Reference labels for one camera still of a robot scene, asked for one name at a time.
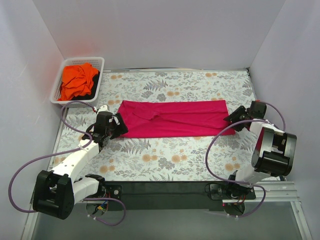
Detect orange t shirt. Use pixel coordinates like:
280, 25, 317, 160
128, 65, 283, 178
58, 63, 99, 101

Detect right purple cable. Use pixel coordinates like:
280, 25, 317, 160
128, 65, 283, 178
205, 101, 287, 219

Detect magenta t shirt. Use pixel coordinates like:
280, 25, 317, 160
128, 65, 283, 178
118, 100, 229, 138

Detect aluminium frame rail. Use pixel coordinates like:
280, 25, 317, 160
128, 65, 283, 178
22, 181, 312, 240

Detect white plastic laundry basket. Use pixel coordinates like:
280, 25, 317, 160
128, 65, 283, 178
50, 56, 105, 106

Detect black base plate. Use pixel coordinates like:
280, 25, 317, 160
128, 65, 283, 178
89, 181, 256, 212

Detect black t shirt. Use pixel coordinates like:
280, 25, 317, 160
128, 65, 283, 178
71, 72, 100, 101

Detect purple cable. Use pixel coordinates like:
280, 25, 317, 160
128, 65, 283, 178
8, 101, 127, 227
205, 101, 287, 219

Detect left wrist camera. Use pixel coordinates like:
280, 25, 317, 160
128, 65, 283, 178
93, 105, 110, 114

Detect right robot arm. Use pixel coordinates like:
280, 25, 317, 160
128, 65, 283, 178
223, 100, 297, 199

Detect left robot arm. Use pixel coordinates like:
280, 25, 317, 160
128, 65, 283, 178
32, 111, 129, 220

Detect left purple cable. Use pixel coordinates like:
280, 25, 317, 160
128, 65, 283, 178
8, 101, 127, 227

